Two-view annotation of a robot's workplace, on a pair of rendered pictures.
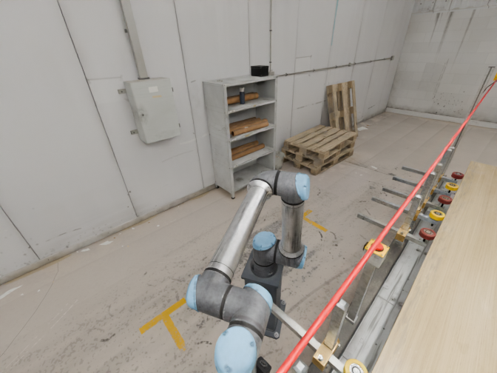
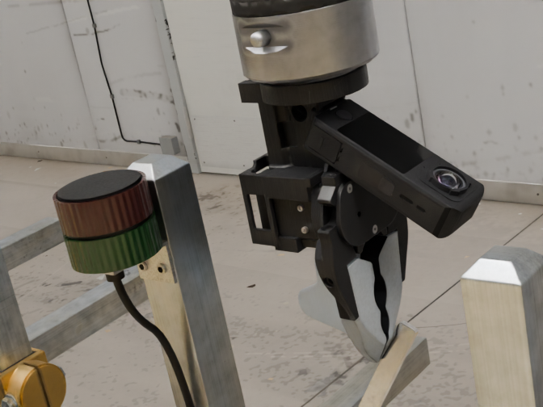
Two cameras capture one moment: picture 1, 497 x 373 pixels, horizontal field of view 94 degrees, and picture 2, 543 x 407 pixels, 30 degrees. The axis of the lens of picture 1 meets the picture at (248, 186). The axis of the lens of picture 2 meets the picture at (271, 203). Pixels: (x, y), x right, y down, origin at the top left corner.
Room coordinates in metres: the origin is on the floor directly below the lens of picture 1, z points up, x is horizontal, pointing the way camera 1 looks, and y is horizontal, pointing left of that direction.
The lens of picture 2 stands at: (0.14, -0.60, 1.34)
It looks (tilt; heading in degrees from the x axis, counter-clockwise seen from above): 19 degrees down; 85
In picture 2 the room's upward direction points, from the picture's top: 12 degrees counter-clockwise
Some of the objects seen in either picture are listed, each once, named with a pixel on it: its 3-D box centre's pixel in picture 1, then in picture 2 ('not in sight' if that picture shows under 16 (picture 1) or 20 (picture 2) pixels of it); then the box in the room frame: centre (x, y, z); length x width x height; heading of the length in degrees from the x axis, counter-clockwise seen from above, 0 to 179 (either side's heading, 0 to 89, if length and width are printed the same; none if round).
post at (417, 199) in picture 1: (406, 225); not in sight; (1.15, -1.04, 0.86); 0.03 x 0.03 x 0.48; 43
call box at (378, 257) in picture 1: (374, 254); not in sight; (0.64, -0.50, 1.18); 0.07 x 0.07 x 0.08; 43
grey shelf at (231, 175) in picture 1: (244, 137); not in sight; (3.23, 0.04, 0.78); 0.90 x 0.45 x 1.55; 130
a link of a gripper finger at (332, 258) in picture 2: not in sight; (343, 255); (0.23, 0.02, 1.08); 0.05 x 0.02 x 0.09; 43
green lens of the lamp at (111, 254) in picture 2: not in sight; (112, 238); (0.09, 0.02, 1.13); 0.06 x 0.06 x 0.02
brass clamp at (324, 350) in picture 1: (326, 350); not in sight; (0.45, -0.30, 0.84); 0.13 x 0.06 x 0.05; 133
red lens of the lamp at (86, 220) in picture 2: not in sight; (103, 202); (0.09, 0.02, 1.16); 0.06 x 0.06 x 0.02
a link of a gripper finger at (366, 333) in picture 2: not in sight; (334, 308); (0.22, 0.04, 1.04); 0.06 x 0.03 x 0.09; 133
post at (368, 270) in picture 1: (360, 291); not in sight; (0.64, -0.50, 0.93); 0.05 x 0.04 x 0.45; 133
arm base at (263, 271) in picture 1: (264, 261); not in sight; (1.07, -0.09, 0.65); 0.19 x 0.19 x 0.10
